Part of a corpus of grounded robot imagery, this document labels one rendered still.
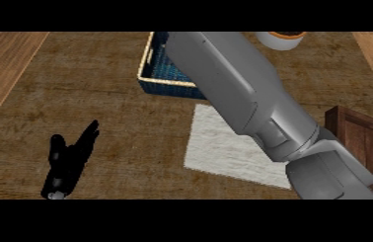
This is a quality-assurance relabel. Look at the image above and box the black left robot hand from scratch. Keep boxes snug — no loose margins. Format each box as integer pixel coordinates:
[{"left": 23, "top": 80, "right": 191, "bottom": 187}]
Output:
[{"left": 40, "top": 120, "right": 101, "bottom": 200}]

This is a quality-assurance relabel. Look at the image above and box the brown wooden cabinet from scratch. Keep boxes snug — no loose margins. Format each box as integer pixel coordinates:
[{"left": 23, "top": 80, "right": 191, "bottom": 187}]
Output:
[{"left": 323, "top": 105, "right": 373, "bottom": 188}]

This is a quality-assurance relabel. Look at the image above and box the blue wicker basket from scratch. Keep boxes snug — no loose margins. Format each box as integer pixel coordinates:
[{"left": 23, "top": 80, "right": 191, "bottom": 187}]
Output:
[{"left": 138, "top": 31, "right": 208, "bottom": 101}]

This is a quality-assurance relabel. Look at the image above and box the white placemat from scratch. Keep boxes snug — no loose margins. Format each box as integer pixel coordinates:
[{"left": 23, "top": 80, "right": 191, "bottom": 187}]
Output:
[{"left": 183, "top": 103, "right": 294, "bottom": 191}]

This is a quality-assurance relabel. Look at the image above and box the white pot with orange rim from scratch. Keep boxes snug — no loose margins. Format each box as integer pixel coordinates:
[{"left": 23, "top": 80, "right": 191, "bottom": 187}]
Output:
[{"left": 256, "top": 31, "right": 309, "bottom": 51}]

